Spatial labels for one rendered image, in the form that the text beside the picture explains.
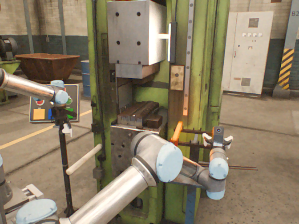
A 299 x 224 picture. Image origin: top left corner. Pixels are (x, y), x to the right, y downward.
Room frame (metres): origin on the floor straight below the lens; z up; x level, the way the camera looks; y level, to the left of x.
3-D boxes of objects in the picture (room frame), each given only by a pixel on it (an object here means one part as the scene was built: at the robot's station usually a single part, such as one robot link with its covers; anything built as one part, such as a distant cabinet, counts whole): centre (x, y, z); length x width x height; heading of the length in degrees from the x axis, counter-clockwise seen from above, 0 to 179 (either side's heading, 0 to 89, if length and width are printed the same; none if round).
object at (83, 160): (1.71, 0.51, 0.62); 0.44 x 0.05 x 0.05; 162
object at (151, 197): (1.88, 0.03, 0.23); 0.55 x 0.37 x 0.47; 162
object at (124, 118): (1.89, 0.09, 0.96); 0.42 x 0.20 x 0.09; 162
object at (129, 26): (1.88, 0.05, 1.56); 0.42 x 0.39 x 0.40; 162
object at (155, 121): (1.69, -0.04, 0.95); 0.12 x 0.08 x 0.06; 162
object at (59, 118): (1.44, 0.57, 1.07); 0.09 x 0.08 x 0.12; 139
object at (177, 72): (1.71, -0.19, 1.27); 0.09 x 0.02 x 0.17; 72
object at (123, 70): (1.89, 0.09, 1.32); 0.42 x 0.20 x 0.10; 162
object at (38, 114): (1.65, 0.80, 1.01); 0.07 x 0.05 x 0.07; 97
